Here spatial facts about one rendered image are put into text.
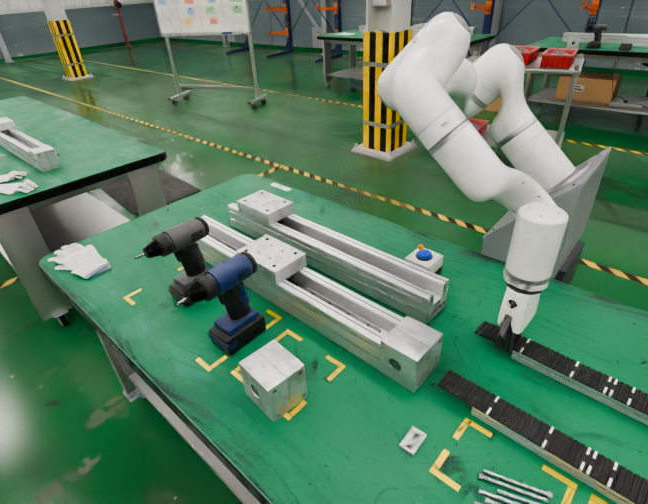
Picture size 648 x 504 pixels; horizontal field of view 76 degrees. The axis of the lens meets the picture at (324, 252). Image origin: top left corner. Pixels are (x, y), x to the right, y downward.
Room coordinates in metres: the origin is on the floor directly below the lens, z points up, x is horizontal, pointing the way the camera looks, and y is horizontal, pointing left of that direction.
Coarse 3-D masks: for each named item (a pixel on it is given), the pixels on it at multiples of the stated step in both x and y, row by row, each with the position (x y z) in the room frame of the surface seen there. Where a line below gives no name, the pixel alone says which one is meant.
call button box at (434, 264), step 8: (424, 248) 1.01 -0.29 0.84; (408, 256) 0.97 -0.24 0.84; (416, 256) 0.97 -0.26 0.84; (432, 256) 0.96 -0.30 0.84; (440, 256) 0.96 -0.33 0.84; (416, 264) 0.94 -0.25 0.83; (424, 264) 0.93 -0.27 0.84; (432, 264) 0.93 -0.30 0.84; (440, 264) 0.96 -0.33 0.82; (432, 272) 0.93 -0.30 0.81; (440, 272) 0.96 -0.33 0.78
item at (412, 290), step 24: (240, 216) 1.27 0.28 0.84; (288, 216) 1.21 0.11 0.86; (288, 240) 1.10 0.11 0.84; (312, 240) 1.05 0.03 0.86; (336, 240) 1.06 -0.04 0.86; (312, 264) 1.03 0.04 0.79; (336, 264) 0.96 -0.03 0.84; (360, 264) 0.91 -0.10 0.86; (384, 264) 0.93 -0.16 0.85; (408, 264) 0.90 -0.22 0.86; (360, 288) 0.90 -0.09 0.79; (384, 288) 0.84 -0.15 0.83; (408, 288) 0.80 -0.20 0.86; (432, 288) 0.83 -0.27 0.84; (408, 312) 0.79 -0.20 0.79; (432, 312) 0.78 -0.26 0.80
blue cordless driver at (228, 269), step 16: (240, 256) 0.78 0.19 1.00; (208, 272) 0.73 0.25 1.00; (224, 272) 0.73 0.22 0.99; (240, 272) 0.75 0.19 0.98; (192, 288) 0.69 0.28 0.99; (208, 288) 0.69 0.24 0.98; (224, 288) 0.71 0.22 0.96; (240, 288) 0.76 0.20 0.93; (176, 304) 0.66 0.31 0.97; (224, 304) 0.74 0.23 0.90; (240, 304) 0.75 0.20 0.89; (224, 320) 0.74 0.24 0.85; (240, 320) 0.74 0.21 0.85; (256, 320) 0.76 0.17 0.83; (224, 336) 0.71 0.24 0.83; (240, 336) 0.71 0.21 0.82; (256, 336) 0.75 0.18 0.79
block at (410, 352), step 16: (416, 320) 0.67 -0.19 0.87; (384, 336) 0.63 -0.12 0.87; (400, 336) 0.63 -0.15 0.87; (416, 336) 0.63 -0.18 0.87; (432, 336) 0.62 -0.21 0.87; (384, 352) 0.61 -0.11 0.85; (400, 352) 0.59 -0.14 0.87; (416, 352) 0.58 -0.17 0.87; (432, 352) 0.60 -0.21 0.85; (384, 368) 0.61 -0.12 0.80; (400, 368) 0.59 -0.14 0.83; (416, 368) 0.56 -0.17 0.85; (432, 368) 0.61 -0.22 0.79; (416, 384) 0.56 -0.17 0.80
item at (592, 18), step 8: (488, 0) 8.06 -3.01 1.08; (584, 0) 6.51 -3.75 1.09; (592, 0) 6.97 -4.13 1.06; (600, 0) 6.99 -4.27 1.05; (472, 8) 7.61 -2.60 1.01; (480, 8) 7.76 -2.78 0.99; (488, 8) 7.98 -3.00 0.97; (584, 8) 6.49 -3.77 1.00; (592, 8) 6.76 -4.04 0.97; (464, 16) 8.40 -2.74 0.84; (488, 16) 8.03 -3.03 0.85; (560, 16) 7.29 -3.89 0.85; (592, 16) 6.93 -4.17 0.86; (488, 24) 8.01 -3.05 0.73; (592, 24) 6.91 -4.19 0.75; (488, 32) 8.11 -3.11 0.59; (584, 32) 6.96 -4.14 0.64; (592, 32) 6.99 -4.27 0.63; (488, 40) 8.09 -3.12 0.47; (584, 64) 6.98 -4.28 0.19
